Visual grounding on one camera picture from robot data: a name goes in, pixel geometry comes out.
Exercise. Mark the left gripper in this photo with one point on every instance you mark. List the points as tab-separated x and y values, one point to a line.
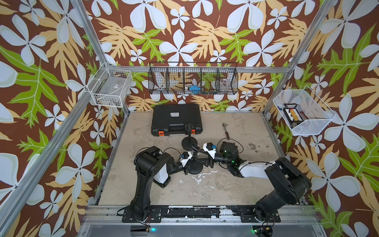
186	169

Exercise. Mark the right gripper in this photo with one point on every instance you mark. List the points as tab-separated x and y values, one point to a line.
208	161

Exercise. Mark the black round base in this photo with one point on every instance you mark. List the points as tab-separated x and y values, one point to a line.
195	168
187	142

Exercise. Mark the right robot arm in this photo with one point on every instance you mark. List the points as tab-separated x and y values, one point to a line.
288	182

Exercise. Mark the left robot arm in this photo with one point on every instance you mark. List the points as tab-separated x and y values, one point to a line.
155	166

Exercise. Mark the black plastic tool case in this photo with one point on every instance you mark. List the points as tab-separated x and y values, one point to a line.
171	119

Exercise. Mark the blue object in basket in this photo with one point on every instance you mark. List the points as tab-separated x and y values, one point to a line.
194	89

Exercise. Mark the screw box in basket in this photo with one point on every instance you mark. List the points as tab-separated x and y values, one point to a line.
292	113

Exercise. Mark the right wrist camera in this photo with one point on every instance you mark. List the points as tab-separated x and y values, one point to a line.
210	149

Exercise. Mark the red handled ratchet wrench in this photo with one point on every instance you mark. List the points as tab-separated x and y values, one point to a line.
226	131

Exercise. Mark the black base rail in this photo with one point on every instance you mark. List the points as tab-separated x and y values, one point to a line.
246	213

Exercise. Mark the black wire basket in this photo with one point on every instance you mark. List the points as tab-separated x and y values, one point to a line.
177	77

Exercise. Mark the white wire basket left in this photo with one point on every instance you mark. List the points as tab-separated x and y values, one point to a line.
109	86

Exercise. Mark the white wire basket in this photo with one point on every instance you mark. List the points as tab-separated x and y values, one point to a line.
109	86
316	113

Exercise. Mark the white wire basket right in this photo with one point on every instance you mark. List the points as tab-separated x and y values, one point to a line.
316	113

